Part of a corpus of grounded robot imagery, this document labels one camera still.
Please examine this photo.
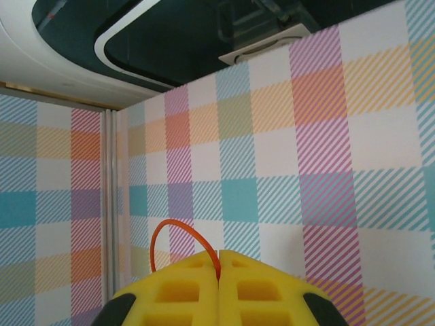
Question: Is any red thin cable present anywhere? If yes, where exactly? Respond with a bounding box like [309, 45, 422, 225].
[150, 219, 222, 283]

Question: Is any white ceiling air vent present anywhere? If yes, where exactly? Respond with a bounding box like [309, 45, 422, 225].
[218, 22, 311, 66]

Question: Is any aluminium extrusion frame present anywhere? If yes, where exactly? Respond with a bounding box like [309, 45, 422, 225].
[100, 105, 128, 305]

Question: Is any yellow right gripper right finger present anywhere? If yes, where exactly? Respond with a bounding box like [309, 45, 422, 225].
[219, 250, 328, 326]

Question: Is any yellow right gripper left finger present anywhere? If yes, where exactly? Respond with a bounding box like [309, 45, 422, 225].
[113, 250, 220, 326]

